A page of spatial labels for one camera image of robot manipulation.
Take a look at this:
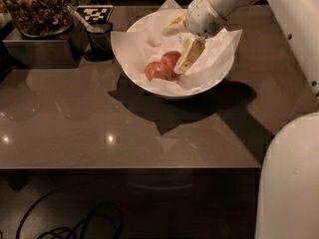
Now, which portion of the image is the red apple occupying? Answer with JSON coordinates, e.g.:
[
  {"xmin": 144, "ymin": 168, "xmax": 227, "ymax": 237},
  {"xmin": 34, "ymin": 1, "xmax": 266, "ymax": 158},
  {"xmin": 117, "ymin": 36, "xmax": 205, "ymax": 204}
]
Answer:
[
  {"xmin": 160, "ymin": 51, "xmax": 181, "ymax": 78},
  {"xmin": 144, "ymin": 62, "xmax": 171, "ymax": 81}
]

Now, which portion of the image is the white spoon in cup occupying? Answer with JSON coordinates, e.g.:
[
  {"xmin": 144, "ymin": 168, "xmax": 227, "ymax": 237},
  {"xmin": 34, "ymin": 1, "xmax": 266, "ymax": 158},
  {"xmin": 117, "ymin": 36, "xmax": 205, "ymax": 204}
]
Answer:
[{"xmin": 67, "ymin": 4, "xmax": 104, "ymax": 34}]

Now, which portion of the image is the metal box stand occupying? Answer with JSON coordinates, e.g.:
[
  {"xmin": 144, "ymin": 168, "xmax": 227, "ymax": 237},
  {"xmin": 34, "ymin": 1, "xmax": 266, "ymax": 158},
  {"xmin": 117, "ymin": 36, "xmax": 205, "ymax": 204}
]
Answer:
[{"xmin": 3, "ymin": 21, "xmax": 89, "ymax": 69}]

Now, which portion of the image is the glass jar of nuts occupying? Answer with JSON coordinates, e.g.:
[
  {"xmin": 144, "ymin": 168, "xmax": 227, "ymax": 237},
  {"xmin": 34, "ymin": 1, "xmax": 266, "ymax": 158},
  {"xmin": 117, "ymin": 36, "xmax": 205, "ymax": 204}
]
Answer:
[{"xmin": 1, "ymin": 0, "xmax": 72, "ymax": 38}]

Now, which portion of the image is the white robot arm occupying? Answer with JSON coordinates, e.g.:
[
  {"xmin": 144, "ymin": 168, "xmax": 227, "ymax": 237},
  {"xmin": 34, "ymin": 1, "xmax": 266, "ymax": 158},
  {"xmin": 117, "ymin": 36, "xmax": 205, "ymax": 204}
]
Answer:
[{"xmin": 163, "ymin": 0, "xmax": 319, "ymax": 239}]

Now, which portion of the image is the black cup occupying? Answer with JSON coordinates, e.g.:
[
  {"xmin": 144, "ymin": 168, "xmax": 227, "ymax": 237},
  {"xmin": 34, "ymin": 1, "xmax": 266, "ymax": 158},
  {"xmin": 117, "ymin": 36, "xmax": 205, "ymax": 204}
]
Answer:
[{"xmin": 87, "ymin": 22, "xmax": 115, "ymax": 61}]

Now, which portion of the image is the white bowl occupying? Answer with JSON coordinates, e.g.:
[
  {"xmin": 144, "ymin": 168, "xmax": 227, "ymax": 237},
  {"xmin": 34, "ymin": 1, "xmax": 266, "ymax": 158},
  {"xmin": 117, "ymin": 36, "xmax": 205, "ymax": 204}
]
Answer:
[{"xmin": 120, "ymin": 9, "xmax": 235, "ymax": 101}]

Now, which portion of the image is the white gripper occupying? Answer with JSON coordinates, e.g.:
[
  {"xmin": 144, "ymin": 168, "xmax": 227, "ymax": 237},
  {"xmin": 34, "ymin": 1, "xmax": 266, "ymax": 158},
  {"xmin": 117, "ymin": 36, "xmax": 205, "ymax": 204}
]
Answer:
[{"xmin": 162, "ymin": 0, "xmax": 227, "ymax": 74}]

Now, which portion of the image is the black white marker tag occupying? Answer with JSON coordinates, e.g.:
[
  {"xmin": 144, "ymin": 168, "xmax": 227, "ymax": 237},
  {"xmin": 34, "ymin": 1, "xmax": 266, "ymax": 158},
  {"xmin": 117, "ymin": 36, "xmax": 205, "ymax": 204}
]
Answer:
[{"xmin": 77, "ymin": 5, "xmax": 113, "ymax": 24}]

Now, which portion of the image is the white paper liner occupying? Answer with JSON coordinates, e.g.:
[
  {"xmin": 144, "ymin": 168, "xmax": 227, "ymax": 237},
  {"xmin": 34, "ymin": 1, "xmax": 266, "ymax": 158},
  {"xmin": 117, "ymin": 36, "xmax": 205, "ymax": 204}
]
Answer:
[{"xmin": 110, "ymin": 0, "xmax": 243, "ymax": 97}]

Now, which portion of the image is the black floor cable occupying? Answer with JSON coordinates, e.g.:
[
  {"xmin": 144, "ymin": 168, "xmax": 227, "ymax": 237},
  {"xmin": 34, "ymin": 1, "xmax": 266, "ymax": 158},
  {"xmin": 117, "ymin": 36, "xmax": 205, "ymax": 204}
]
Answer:
[{"xmin": 15, "ymin": 182, "xmax": 124, "ymax": 239}]

